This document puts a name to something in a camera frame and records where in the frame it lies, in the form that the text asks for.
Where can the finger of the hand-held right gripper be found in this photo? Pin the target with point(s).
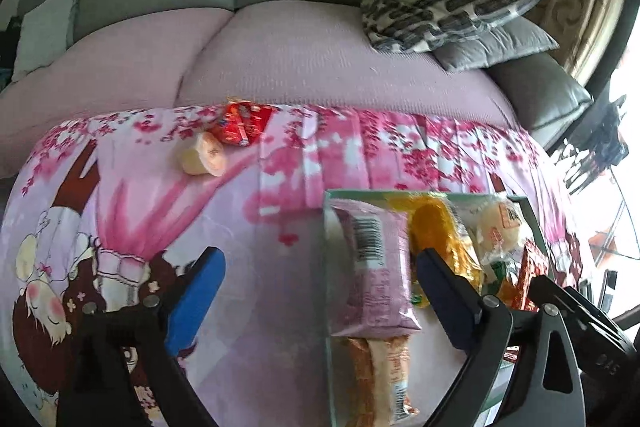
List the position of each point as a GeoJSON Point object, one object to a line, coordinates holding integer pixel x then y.
{"type": "Point", "coordinates": [575, 302]}

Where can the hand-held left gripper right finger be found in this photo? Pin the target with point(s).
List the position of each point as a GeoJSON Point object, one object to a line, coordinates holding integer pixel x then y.
{"type": "Point", "coordinates": [445, 302]}

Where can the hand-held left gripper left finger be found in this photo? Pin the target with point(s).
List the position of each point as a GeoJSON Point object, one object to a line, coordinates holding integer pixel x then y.
{"type": "Point", "coordinates": [195, 302]}

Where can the long red snack packet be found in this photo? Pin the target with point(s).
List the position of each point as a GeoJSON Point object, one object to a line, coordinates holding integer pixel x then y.
{"type": "Point", "coordinates": [530, 272]}

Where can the green snack packet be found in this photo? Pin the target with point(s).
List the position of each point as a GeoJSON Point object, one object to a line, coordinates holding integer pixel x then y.
{"type": "Point", "coordinates": [496, 274]}

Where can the orange bread packet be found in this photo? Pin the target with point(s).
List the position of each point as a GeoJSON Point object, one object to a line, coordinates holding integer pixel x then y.
{"type": "Point", "coordinates": [440, 227]}

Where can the pink snack packet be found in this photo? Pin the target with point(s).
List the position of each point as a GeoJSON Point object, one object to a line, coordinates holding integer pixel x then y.
{"type": "Point", "coordinates": [372, 277]}

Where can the white bun packet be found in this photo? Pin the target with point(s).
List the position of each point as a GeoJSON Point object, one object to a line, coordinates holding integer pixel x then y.
{"type": "Point", "coordinates": [495, 227]}

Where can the beige snack packet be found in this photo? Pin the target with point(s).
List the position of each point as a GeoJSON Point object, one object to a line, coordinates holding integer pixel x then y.
{"type": "Point", "coordinates": [392, 377]}

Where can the teal shallow cardboard box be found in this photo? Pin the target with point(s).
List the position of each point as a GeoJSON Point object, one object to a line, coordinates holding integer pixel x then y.
{"type": "Point", "coordinates": [336, 257]}

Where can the pink printed blanket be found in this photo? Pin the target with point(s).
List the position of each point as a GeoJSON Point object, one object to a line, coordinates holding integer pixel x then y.
{"type": "Point", "coordinates": [275, 257]}

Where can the metal window railing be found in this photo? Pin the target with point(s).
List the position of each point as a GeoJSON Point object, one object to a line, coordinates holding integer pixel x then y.
{"type": "Point", "coordinates": [580, 167]}

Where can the shiny red candy packet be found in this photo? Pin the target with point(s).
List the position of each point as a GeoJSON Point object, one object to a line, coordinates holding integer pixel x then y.
{"type": "Point", "coordinates": [242, 122]}

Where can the black pole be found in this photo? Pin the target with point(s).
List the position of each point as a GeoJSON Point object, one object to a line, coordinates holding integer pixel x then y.
{"type": "Point", "coordinates": [612, 62]}

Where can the pink ribbed sofa cover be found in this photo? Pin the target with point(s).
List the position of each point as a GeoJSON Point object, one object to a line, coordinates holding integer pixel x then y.
{"type": "Point", "coordinates": [300, 57]}

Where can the black and white patterned pillow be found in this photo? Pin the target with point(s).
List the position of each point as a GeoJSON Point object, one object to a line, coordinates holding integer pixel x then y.
{"type": "Point", "coordinates": [440, 7]}

